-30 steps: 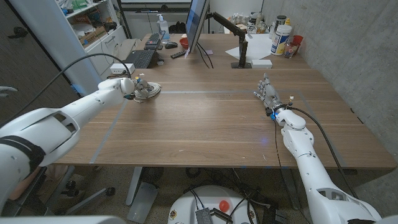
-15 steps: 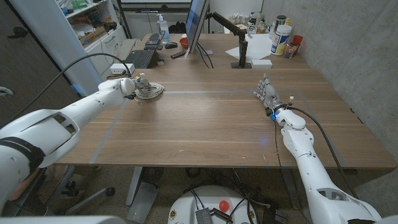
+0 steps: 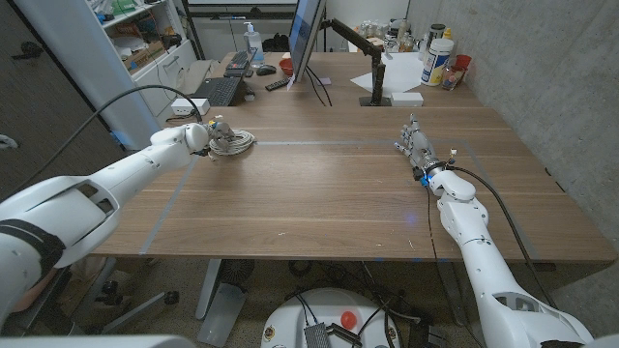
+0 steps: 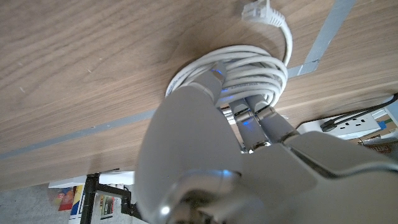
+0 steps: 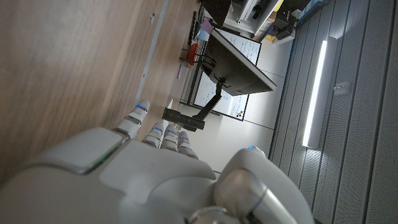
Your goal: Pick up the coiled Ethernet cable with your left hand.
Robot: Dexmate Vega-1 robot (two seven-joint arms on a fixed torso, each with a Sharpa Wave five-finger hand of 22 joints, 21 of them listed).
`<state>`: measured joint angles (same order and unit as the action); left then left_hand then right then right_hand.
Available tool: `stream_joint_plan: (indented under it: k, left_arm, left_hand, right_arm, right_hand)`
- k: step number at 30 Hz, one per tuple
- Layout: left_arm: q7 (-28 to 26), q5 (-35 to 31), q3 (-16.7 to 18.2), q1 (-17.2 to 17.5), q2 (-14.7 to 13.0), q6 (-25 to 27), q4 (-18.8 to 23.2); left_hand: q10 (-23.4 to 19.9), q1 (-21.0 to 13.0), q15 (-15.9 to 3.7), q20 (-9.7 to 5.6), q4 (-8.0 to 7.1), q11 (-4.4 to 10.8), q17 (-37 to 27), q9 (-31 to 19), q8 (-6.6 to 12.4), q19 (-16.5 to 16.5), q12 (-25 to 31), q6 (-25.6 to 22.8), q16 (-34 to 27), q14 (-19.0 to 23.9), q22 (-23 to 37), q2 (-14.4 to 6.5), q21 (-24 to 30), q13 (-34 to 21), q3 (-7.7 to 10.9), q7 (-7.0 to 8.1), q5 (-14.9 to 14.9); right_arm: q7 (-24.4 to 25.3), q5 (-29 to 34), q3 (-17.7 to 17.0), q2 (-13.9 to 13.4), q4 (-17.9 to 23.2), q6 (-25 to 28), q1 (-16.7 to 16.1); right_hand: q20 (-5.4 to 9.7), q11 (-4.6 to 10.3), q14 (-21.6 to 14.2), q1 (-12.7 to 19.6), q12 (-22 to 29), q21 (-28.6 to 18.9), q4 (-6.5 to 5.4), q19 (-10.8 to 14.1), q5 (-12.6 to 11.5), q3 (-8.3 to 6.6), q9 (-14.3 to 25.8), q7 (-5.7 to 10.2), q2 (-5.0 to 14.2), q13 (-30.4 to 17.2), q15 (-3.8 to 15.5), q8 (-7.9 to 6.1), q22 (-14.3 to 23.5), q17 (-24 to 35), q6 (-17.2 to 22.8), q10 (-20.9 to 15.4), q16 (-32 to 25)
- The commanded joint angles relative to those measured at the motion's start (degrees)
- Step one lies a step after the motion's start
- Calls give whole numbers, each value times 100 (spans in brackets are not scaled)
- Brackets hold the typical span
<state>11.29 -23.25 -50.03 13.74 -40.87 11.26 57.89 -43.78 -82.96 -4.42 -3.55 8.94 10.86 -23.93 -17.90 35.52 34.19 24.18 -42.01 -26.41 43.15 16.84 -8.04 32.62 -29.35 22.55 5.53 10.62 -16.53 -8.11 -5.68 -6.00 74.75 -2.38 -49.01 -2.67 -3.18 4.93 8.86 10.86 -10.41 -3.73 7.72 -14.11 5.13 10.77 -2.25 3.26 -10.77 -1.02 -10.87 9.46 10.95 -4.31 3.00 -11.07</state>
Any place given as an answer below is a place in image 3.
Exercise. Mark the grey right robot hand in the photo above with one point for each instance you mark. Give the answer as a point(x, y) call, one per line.
point(421, 147)

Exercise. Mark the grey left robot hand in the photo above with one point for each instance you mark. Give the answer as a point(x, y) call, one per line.
point(221, 136)

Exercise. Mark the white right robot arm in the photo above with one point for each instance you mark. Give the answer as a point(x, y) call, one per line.
point(486, 275)

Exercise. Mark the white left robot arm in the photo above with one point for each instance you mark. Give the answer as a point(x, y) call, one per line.
point(121, 171)

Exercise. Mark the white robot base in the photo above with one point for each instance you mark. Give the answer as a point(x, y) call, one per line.
point(329, 309)

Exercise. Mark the clear hand sanitizer bottle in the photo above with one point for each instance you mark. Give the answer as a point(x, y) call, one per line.
point(254, 46)

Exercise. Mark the white power strip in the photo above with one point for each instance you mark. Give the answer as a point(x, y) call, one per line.
point(189, 106)

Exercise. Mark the large black keyboard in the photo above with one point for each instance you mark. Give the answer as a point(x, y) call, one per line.
point(220, 91)

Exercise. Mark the small grey adapter block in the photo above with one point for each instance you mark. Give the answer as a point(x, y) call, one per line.
point(249, 96)

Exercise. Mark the small white box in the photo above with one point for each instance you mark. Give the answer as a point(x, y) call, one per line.
point(406, 99)

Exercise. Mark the small clear plastic bottle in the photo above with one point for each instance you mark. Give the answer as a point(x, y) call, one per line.
point(450, 78)

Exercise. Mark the black remote control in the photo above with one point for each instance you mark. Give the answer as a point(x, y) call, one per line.
point(277, 84)

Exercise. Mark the small black keyboard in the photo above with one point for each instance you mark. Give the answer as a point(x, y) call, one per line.
point(238, 62)

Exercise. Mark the white paper sheet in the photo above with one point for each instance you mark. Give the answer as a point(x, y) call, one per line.
point(401, 72)

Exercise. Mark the black computer mouse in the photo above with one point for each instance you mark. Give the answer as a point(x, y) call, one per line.
point(266, 70)

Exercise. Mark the white wipes canister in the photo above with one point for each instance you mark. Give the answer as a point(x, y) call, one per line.
point(436, 63)

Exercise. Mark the white paper tag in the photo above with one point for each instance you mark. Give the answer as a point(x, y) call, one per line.
point(290, 83)

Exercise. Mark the red plastic cup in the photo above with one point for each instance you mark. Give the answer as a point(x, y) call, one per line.
point(463, 62)

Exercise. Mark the red bowl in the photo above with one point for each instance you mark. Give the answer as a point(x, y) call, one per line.
point(286, 66)

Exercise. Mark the black bag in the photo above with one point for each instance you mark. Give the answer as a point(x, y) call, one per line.
point(276, 43)

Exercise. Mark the brown cardboard box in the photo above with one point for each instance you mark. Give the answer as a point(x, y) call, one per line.
point(142, 55)

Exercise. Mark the pink sticky note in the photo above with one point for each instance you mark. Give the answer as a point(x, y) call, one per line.
point(324, 81)

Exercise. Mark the black lid steel tumbler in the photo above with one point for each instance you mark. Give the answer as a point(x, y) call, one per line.
point(435, 31)

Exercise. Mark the black computer monitor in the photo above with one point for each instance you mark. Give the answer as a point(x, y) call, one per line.
point(304, 34)

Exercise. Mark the black round fan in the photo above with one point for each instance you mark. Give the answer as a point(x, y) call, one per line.
point(236, 270)

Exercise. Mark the whiteboard on black stand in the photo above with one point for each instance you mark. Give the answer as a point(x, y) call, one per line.
point(242, 2)

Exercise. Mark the white shelf cabinet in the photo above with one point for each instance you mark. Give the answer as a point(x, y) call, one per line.
point(87, 38)

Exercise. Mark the grey table leg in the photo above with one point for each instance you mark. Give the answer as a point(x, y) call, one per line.
point(222, 309)

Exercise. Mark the red emergency stop button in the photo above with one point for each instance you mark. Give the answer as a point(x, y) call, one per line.
point(348, 320)

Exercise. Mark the grey perforated metal box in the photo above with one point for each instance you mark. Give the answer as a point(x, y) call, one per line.
point(316, 336)

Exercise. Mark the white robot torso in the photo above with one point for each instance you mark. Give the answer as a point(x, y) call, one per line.
point(97, 342)

